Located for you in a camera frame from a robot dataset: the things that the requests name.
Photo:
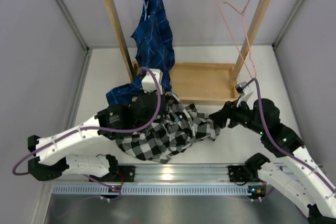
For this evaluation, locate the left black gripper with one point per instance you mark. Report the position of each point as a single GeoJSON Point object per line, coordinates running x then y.
{"type": "Point", "coordinates": [163, 112]}

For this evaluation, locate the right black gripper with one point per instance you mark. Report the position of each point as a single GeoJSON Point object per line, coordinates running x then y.
{"type": "Point", "coordinates": [228, 110]}

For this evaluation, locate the black white checkered shirt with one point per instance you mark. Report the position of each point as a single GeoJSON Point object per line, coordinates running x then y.
{"type": "Point", "coordinates": [170, 134]}

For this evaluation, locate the pink wire hanger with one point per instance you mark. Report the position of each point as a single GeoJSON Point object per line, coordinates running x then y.
{"type": "Point", "coordinates": [242, 15]}

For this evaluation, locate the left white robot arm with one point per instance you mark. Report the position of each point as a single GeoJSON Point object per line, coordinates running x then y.
{"type": "Point", "coordinates": [56, 156]}

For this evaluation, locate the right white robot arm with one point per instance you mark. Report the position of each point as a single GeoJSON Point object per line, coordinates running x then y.
{"type": "Point", "coordinates": [310, 190]}

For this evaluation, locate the blue plaid shirt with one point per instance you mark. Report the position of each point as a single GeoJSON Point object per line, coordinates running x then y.
{"type": "Point", "coordinates": [154, 40]}

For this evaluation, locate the wooden clothes rack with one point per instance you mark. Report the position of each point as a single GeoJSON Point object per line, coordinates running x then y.
{"type": "Point", "coordinates": [200, 83]}

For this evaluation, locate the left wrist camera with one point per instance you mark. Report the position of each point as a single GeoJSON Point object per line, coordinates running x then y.
{"type": "Point", "coordinates": [148, 83]}

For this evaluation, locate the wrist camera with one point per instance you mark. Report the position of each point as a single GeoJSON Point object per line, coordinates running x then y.
{"type": "Point", "coordinates": [244, 91]}
{"type": "Point", "coordinates": [148, 83]}

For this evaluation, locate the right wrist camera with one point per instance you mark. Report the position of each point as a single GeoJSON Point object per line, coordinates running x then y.
{"type": "Point", "coordinates": [244, 91]}

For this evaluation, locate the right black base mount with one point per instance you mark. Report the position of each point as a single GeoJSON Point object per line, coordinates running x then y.
{"type": "Point", "coordinates": [240, 175]}

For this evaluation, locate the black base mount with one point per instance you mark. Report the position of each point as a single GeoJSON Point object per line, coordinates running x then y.
{"type": "Point", "coordinates": [124, 173]}
{"type": "Point", "coordinates": [240, 175]}

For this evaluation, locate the aluminium mounting rail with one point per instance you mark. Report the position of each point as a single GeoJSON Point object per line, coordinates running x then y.
{"type": "Point", "coordinates": [181, 173]}

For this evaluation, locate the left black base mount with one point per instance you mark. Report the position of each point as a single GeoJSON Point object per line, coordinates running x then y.
{"type": "Point", "coordinates": [124, 173]}

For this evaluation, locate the light blue wire hanger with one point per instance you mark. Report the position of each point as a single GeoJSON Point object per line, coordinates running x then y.
{"type": "Point", "coordinates": [143, 1]}

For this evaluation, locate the slotted grey cable duct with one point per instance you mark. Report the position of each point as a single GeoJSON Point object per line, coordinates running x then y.
{"type": "Point", "coordinates": [157, 190]}

